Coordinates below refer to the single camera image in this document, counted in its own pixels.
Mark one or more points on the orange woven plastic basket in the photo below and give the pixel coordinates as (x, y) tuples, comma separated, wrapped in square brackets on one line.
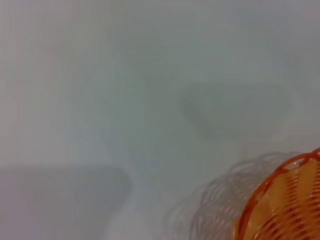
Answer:
[(287, 205)]

